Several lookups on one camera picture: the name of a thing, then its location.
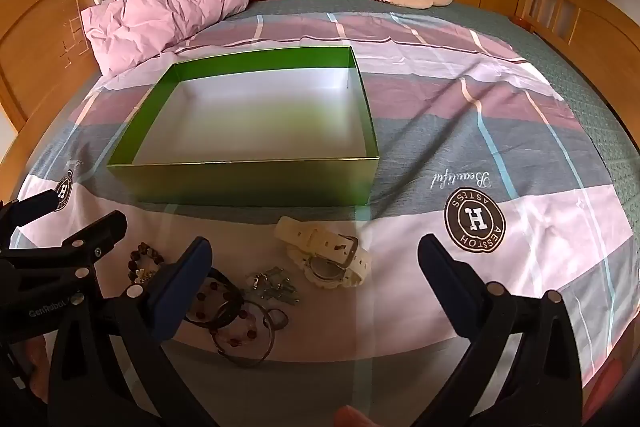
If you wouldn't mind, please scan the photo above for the wooden footboard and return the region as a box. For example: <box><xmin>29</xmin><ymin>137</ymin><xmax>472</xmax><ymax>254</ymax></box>
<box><xmin>515</xmin><ymin>0</ymin><xmax>640</xmax><ymax>62</ymax></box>

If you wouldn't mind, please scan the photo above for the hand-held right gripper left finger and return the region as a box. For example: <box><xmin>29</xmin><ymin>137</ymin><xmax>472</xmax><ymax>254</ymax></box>
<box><xmin>47</xmin><ymin>236</ymin><xmax>213</xmax><ymax>427</ymax></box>

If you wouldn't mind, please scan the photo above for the pink grey plaid bedsheet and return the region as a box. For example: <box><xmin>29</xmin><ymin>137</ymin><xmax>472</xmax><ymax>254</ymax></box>
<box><xmin>15</xmin><ymin>4</ymin><xmax>636</xmax><ymax>408</ymax></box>

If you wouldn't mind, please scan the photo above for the dark red beaded bracelet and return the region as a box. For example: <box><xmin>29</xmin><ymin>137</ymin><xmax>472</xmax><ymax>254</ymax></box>
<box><xmin>197</xmin><ymin>279</ymin><xmax>261</xmax><ymax>353</ymax></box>

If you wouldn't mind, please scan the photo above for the wooden headboard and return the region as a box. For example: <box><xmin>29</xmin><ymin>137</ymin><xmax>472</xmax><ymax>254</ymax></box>
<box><xmin>0</xmin><ymin>0</ymin><xmax>118</xmax><ymax>178</ymax></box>

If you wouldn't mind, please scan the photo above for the brown beaded bracelet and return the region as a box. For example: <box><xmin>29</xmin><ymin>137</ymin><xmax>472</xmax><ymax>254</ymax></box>
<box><xmin>127</xmin><ymin>242</ymin><xmax>166</xmax><ymax>284</ymax></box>

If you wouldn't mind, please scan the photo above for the black bangle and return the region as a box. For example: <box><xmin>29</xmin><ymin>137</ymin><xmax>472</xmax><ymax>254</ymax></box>
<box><xmin>184</xmin><ymin>267</ymin><xmax>246</xmax><ymax>329</ymax></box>

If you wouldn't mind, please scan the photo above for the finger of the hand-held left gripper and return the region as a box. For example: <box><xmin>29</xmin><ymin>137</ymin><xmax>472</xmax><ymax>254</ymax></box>
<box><xmin>0</xmin><ymin>210</ymin><xmax>128</xmax><ymax>270</ymax></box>
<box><xmin>0</xmin><ymin>189</ymin><xmax>60</xmax><ymax>248</ymax></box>

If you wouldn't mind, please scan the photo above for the green patterned mattress cover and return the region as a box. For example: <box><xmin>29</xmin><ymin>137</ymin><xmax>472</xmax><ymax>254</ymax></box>
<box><xmin>220</xmin><ymin>0</ymin><xmax>640</xmax><ymax>268</ymax></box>

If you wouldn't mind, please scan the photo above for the green cardboard box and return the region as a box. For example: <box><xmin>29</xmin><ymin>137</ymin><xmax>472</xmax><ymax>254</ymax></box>
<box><xmin>106</xmin><ymin>46</ymin><xmax>381</xmax><ymax>208</ymax></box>

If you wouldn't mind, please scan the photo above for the bronze metal bangle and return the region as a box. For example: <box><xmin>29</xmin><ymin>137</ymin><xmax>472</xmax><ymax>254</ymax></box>
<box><xmin>219</xmin><ymin>301</ymin><xmax>277</xmax><ymax>367</ymax></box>

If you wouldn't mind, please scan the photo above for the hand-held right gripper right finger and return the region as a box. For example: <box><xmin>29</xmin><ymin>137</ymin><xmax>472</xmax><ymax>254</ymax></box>
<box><xmin>417</xmin><ymin>233</ymin><xmax>586</xmax><ymax>427</ymax></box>

